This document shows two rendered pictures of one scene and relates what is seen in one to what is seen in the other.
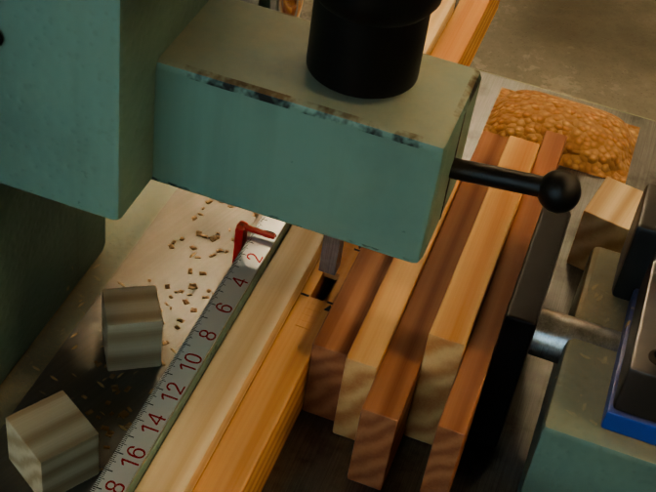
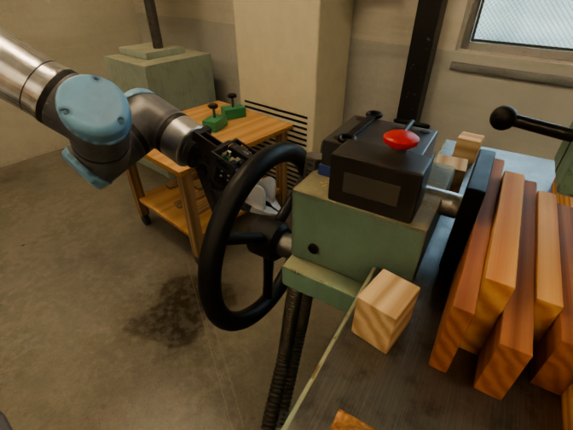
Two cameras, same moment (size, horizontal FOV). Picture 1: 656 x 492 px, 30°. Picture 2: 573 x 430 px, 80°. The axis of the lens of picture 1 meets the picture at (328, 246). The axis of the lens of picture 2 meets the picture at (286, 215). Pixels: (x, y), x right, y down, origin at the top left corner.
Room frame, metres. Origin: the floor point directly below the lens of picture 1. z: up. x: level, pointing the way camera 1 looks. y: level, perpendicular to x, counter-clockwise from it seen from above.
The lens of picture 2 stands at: (0.76, -0.18, 1.14)
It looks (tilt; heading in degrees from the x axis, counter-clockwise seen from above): 36 degrees down; 198
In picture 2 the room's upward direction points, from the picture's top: straight up
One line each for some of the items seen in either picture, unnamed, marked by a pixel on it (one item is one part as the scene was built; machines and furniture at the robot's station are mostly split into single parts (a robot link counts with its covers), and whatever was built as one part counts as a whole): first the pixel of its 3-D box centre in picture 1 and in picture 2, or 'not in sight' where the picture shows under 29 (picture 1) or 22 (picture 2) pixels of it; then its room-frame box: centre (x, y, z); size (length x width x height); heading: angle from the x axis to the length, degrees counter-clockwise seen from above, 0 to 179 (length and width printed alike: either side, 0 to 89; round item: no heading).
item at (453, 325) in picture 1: (475, 281); (493, 250); (0.49, -0.08, 0.94); 0.17 x 0.02 x 0.07; 167
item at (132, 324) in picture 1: (131, 328); not in sight; (0.52, 0.11, 0.82); 0.03 x 0.03 x 0.04; 20
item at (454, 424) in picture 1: (498, 306); (474, 241); (0.48, -0.09, 0.93); 0.25 x 0.01 x 0.07; 167
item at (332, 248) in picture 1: (335, 231); not in sight; (0.47, 0.00, 0.97); 0.01 x 0.01 x 0.05; 77
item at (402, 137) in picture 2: not in sight; (401, 139); (0.47, -0.18, 1.02); 0.03 x 0.03 x 0.01
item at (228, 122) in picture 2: not in sight; (207, 167); (-0.59, -1.04, 0.32); 0.66 x 0.57 x 0.64; 156
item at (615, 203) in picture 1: (611, 229); (384, 310); (0.57, -0.17, 0.92); 0.04 x 0.03 x 0.04; 156
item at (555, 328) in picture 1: (577, 344); (436, 200); (0.44, -0.13, 0.95); 0.09 x 0.07 x 0.09; 167
